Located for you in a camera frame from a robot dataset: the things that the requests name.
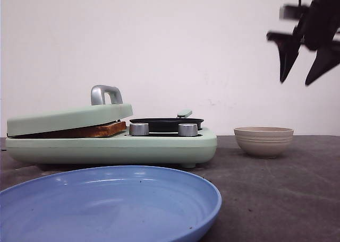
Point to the black round frying pan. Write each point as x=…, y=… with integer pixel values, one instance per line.
x=167, y=125

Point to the silver control knob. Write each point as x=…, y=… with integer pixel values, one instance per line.
x=188, y=130
x=139, y=129

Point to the silver right control knob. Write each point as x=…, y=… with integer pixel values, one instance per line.
x=188, y=130

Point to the mint green breakfast maker base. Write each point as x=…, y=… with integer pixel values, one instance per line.
x=121, y=148

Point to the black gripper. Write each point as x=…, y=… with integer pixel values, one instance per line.
x=315, y=30

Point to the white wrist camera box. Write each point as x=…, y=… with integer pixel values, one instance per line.
x=292, y=12

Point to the cream ceramic bowl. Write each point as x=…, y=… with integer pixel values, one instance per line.
x=267, y=142

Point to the silver left control knob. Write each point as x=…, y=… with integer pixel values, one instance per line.
x=139, y=129

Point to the grey tablecloth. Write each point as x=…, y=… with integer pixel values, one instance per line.
x=294, y=197

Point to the mint green hinged lid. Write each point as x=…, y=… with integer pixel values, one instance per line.
x=106, y=106

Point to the blue plate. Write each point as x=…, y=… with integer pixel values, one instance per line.
x=119, y=203

